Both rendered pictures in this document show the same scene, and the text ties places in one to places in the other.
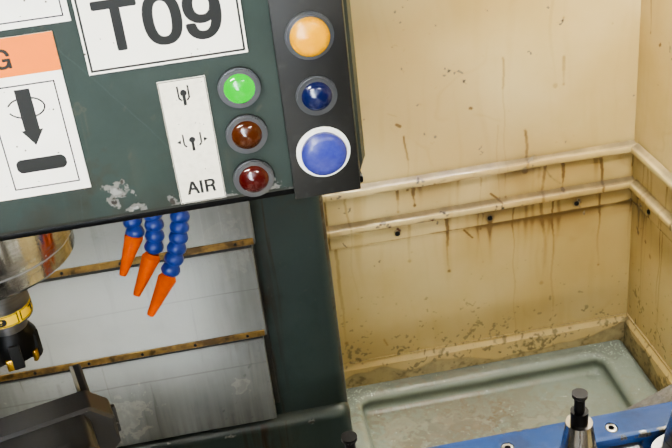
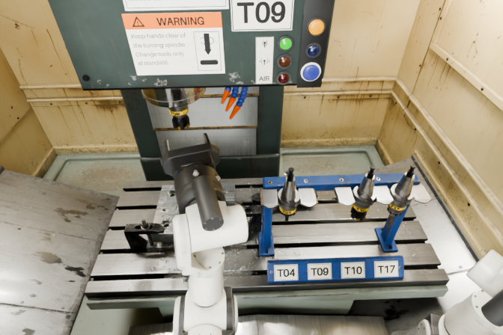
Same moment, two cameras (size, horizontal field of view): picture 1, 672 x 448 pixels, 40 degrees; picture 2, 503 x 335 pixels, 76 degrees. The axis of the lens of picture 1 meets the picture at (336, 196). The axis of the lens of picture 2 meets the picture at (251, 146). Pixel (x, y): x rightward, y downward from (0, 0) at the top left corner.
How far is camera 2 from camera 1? 0.08 m
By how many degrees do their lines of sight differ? 13
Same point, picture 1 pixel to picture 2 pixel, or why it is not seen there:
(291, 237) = (271, 95)
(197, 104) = (269, 47)
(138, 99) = (248, 42)
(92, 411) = (212, 150)
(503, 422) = (328, 167)
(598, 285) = (370, 125)
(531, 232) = (352, 104)
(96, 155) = (228, 61)
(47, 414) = (197, 149)
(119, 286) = (209, 103)
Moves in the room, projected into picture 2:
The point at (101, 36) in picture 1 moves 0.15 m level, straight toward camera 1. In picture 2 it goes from (239, 16) to (255, 55)
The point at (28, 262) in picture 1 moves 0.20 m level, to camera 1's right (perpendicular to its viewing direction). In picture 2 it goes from (191, 94) to (276, 96)
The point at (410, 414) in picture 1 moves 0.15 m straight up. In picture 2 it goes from (297, 159) to (299, 140)
